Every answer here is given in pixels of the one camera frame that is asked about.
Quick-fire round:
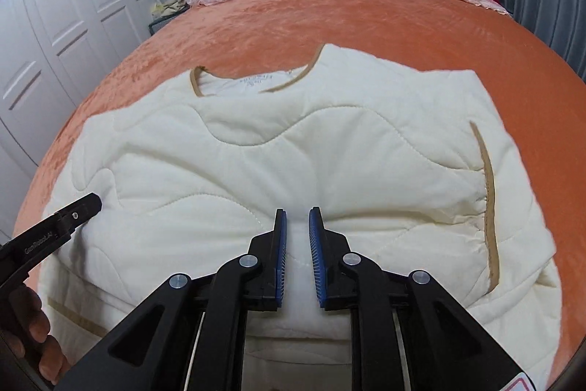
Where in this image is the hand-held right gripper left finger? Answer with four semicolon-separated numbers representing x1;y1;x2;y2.
59;209;289;391

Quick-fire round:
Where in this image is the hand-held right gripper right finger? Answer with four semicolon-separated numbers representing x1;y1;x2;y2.
308;206;541;391

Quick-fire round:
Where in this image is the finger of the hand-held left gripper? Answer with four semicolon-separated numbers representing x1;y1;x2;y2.
0;193;103;282

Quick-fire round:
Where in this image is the cream white quilted duvet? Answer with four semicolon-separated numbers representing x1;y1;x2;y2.
39;44;561;391

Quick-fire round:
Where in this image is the person's left hand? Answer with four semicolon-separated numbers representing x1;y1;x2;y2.
0;285;71;387

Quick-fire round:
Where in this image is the white wardrobe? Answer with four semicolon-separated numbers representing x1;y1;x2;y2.
0;0;168;236

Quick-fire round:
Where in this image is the grey nightstand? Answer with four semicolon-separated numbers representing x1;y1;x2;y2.
147;13;177;35

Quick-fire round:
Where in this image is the beige cloth bundle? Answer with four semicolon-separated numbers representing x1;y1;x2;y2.
153;0;190;16

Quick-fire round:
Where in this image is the orange bed blanket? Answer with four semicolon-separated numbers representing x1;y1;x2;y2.
9;0;586;391

